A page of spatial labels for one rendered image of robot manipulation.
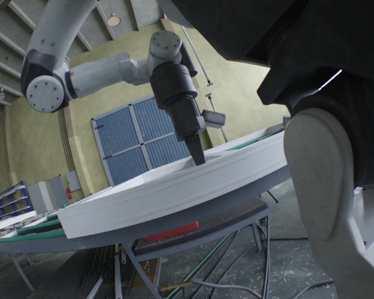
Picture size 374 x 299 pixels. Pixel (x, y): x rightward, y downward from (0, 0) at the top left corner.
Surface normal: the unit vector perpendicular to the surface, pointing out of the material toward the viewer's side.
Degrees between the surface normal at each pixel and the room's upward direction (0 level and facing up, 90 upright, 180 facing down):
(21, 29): 180
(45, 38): 149
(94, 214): 90
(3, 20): 180
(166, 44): 90
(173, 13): 138
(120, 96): 90
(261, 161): 90
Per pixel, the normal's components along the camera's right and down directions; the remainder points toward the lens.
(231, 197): 0.06, -0.05
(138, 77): 0.82, -0.34
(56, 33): 0.47, 0.73
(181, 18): -0.26, 0.87
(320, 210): -0.94, 0.33
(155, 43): 0.28, -0.13
